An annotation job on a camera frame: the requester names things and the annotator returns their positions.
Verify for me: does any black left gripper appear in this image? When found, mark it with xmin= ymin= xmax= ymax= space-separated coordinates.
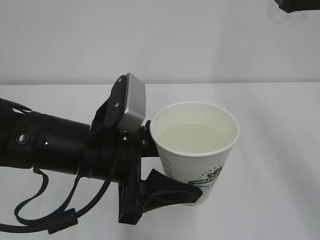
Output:
xmin=82 ymin=120 xmax=203 ymax=225

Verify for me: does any clear water bottle red label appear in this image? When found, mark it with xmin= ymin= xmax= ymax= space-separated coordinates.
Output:
xmin=267 ymin=0 xmax=308 ymax=26

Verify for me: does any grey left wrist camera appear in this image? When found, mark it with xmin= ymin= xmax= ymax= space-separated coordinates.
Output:
xmin=89 ymin=72 xmax=147 ymax=137

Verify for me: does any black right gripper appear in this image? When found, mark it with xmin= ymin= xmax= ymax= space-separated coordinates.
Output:
xmin=274 ymin=0 xmax=320 ymax=13

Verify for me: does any white paper cup green logo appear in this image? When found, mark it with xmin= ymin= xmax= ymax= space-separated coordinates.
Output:
xmin=149 ymin=101 xmax=240 ymax=206

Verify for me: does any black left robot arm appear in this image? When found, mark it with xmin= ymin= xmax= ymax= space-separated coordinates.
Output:
xmin=0 ymin=99 xmax=203 ymax=228

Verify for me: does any black left camera cable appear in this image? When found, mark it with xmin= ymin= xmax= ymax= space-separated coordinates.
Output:
xmin=0 ymin=167 xmax=113 ymax=235

